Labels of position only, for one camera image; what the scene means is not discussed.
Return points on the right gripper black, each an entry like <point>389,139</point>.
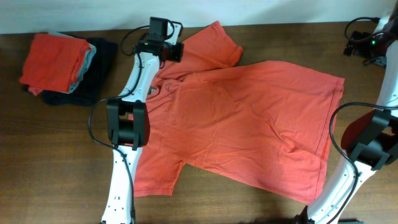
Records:
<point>361,51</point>

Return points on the orange-red t-shirt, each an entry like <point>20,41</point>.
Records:
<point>265,124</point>

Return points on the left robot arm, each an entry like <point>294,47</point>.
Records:
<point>127,115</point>

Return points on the folded grey shirt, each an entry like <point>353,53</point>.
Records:
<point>70,58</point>

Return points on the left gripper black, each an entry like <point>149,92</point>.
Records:
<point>176,56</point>

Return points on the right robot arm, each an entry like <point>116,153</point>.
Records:
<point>370,142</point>

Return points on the folded red-orange shirt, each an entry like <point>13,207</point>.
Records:
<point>34,69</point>

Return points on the folded dark navy garment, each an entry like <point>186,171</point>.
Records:
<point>87,92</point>

